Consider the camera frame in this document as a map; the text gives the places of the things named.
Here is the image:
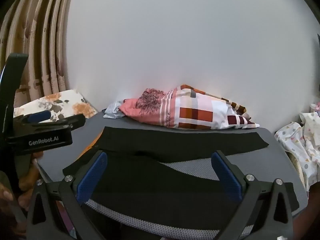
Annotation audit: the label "black pants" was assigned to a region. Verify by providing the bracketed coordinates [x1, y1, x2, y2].
[62, 126, 300, 213]

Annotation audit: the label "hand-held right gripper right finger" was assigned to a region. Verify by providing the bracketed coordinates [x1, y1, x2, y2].
[211, 150, 294, 240]

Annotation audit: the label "white floral cloth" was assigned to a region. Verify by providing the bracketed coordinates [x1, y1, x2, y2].
[299, 111, 320, 153]

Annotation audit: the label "red checked patterned pillow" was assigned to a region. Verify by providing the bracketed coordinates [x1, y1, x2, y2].
[119, 84, 260, 130]

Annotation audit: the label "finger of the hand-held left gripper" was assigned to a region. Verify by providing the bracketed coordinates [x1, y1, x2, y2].
[23, 114, 86, 132]
[14, 111, 52, 125]

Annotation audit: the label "person's left hand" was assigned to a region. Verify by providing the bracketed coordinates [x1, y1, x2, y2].
[17, 152, 43, 205]

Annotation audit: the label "white dotted cloth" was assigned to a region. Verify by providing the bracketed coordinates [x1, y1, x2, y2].
[274, 121, 320, 189]

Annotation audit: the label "beige floral curtain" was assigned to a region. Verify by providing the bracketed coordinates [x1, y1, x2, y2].
[0, 0, 75, 108]

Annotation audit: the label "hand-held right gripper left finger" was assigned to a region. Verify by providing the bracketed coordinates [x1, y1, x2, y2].
[25, 151, 108, 240]

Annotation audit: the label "orange floral pillow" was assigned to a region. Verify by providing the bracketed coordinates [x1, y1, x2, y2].
[14, 89, 98, 123]

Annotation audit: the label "grey mesh mattress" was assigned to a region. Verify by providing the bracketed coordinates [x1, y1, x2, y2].
[36, 110, 309, 238]

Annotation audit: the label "crumpled white grey cloth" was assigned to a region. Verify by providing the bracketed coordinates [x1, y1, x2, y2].
[103, 100, 125, 119]

